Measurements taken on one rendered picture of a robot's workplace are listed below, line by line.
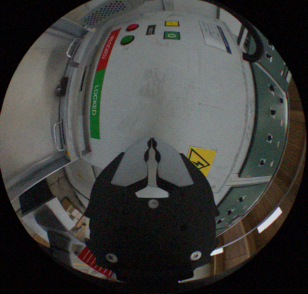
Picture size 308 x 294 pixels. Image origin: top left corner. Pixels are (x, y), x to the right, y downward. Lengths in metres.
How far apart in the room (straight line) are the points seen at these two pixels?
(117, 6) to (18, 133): 0.43
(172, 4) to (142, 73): 0.46
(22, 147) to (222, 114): 0.53
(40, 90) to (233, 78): 0.52
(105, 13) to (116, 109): 0.30
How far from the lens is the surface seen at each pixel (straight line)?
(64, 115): 0.35
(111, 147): 0.19
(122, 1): 0.31
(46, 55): 0.47
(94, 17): 0.35
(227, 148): 0.18
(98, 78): 0.23
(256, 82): 0.58
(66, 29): 0.54
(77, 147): 0.22
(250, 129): 0.50
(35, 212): 0.67
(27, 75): 0.43
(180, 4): 0.57
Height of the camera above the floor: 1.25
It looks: 11 degrees down
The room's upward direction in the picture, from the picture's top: 99 degrees clockwise
